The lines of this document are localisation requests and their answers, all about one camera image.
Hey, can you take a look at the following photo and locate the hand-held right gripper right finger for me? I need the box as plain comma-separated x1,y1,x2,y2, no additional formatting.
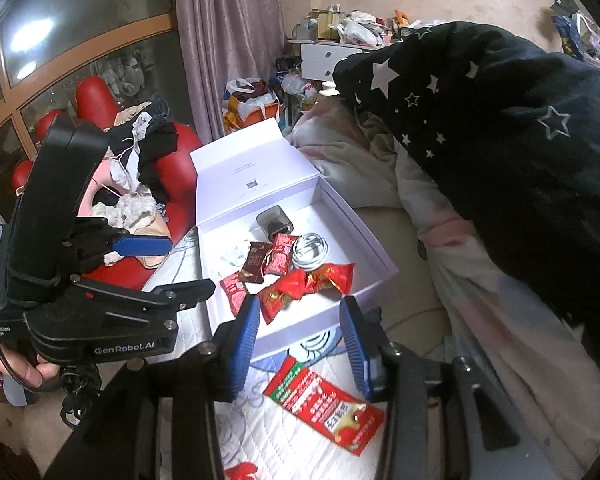
339,295,561,480

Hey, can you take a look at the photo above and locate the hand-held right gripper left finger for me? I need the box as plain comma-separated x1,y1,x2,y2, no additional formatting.
42,294,262,480

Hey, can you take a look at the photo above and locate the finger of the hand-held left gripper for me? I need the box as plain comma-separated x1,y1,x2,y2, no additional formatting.
62,217,173,276
69,278,217,319

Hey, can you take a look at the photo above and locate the clear plastic clip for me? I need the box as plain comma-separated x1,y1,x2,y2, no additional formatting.
219,246,247,269

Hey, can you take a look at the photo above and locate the red gold-print candy packet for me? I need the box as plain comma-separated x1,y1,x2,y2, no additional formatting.
256,269,309,324
304,262,356,294

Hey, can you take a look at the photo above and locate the large red green snack packet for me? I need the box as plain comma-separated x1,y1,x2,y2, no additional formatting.
262,356,387,457

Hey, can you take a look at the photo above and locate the brown snack packet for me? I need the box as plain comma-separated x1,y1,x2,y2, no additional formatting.
241,241,275,284

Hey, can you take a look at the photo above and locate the white cable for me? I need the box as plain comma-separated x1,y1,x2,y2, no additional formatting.
291,232,332,272

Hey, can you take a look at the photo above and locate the dark grey charger block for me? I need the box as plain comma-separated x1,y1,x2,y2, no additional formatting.
256,205,294,242

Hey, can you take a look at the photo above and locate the white hinged gift box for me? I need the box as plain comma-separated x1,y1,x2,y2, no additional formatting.
189,117,400,363

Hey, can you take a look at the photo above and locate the person's left hand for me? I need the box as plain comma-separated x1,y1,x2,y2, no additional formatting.
0,341,62,391

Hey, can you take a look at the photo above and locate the red leather chair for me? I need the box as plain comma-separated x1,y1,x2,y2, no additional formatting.
10,76,204,291

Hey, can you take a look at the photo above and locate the pile of clothes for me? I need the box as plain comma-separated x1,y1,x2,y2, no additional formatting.
75,100,179,269

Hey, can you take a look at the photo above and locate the white quilted cartoon mattress pad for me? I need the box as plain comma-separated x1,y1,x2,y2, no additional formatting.
145,205,456,480

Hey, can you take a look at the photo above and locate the small red crumpled wrapper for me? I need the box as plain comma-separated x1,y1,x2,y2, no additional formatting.
224,461,261,480

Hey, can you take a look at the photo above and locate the pastel cartoon duvet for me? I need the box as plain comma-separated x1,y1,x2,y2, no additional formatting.
285,105,600,480

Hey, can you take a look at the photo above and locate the wooden framed glass partition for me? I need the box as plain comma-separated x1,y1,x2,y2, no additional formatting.
0,0,192,241

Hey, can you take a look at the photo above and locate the white plastic shopping bag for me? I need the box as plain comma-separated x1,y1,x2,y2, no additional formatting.
222,77,284,134

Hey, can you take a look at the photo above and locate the pile of plastic bags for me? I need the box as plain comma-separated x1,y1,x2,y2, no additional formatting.
275,55,322,112

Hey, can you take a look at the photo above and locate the mauve curtain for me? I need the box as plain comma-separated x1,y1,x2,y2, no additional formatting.
174,0,287,139

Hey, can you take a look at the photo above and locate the white nightstand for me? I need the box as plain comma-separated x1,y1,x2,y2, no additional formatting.
300,42,362,82

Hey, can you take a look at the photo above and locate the black star-print blanket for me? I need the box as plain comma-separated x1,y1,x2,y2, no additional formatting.
332,20,600,332

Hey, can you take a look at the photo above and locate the olive tin box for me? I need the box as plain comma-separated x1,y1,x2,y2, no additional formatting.
317,11,342,41

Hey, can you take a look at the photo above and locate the crumpled white plastic bag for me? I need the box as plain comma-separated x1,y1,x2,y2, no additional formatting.
339,15,383,47

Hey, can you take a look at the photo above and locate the pile of bottles and packets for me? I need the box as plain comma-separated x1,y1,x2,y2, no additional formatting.
292,6,447,49

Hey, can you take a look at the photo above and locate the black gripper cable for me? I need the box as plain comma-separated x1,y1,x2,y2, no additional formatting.
59,362,107,429

